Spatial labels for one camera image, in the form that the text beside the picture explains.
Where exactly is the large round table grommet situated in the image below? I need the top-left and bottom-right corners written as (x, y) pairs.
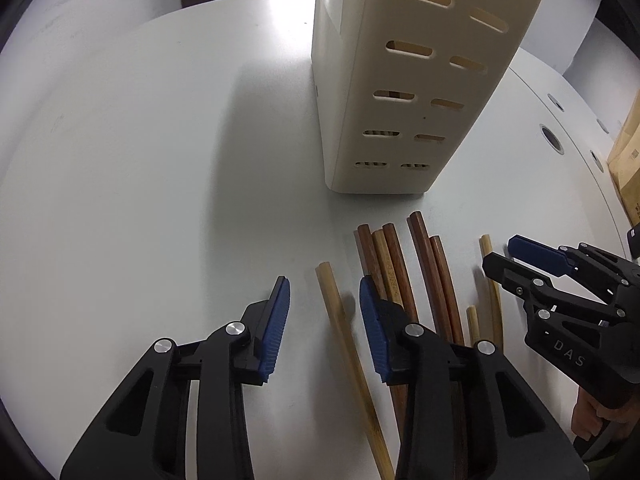
top-left (540, 124), bottom-right (565, 156)

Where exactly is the person's right hand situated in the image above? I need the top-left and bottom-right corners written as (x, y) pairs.
top-left (571, 389), bottom-right (637, 439)

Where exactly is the cardboard box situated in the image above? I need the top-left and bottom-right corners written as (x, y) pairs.
top-left (607, 107), bottom-right (640, 228)

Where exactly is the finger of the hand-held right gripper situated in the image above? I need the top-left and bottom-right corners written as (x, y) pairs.
top-left (481, 251), bottom-right (622, 327)
top-left (506, 233), bottom-right (640, 297)

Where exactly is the light bamboo chopstick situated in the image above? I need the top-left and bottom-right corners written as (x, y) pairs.
top-left (465, 306), bottom-right (482, 347)
top-left (477, 233), bottom-right (505, 348)
top-left (315, 260), bottom-right (397, 480)

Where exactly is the tan wooden chopstick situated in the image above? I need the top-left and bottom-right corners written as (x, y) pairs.
top-left (371, 229), bottom-right (403, 306)

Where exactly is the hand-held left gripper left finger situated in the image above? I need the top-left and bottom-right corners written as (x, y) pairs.
top-left (59, 275), bottom-right (292, 480)

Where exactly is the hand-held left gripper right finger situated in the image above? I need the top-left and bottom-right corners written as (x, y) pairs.
top-left (359, 275), bottom-right (592, 480)

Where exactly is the cream slotted utensil holder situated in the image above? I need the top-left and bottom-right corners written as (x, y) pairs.
top-left (311, 0), bottom-right (551, 196)

